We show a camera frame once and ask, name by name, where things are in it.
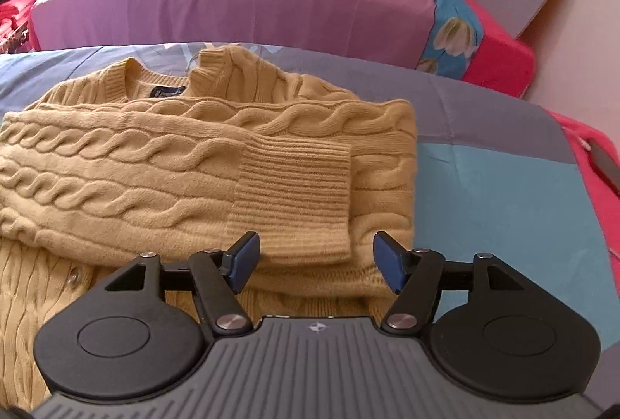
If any pink under sheet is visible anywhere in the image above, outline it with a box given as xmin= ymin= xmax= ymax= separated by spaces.
xmin=547 ymin=108 xmax=620 ymax=258

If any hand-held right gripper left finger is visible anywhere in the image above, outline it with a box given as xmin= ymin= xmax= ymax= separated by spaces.
xmin=104 ymin=231 xmax=261 ymax=337

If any pink mattress cover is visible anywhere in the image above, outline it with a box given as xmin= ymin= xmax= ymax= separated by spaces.
xmin=458 ymin=0 xmax=536 ymax=99

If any black phone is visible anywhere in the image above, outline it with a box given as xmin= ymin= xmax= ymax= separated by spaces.
xmin=588 ymin=141 xmax=620 ymax=197

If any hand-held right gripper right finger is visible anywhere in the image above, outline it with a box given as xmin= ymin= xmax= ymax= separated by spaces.
xmin=373 ymin=230 xmax=527 ymax=337

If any tan cable-knit cardigan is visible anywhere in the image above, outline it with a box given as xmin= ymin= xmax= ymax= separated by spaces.
xmin=0 ymin=44 xmax=418 ymax=405

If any blue floral bed cloth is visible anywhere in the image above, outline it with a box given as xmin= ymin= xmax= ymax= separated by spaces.
xmin=417 ymin=0 xmax=485 ymax=78

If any blue grey patterned bed sheet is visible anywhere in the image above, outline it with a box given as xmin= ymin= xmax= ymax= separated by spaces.
xmin=0 ymin=40 xmax=620 ymax=352

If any pile of pink clothes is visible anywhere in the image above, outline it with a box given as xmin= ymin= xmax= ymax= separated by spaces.
xmin=0 ymin=0 xmax=42 ymax=54

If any white cable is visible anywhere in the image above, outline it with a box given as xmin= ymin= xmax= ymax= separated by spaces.
xmin=570 ymin=127 xmax=592 ymax=155

